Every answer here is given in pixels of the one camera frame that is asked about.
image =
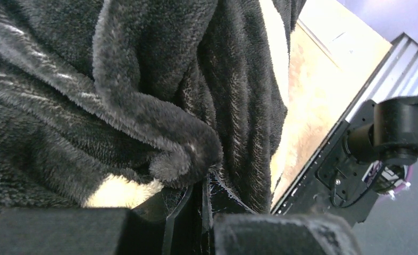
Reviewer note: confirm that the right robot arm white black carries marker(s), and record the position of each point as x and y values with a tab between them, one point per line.
389	136

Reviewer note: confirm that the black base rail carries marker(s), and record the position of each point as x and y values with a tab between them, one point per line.
330	177

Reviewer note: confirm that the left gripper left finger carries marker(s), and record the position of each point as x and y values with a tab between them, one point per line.
147	229

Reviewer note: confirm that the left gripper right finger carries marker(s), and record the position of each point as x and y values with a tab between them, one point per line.
230	227

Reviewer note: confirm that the aluminium frame rail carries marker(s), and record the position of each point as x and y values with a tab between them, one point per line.
396	75

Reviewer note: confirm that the black pillowcase with beige flowers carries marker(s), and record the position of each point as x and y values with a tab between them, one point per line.
105	103

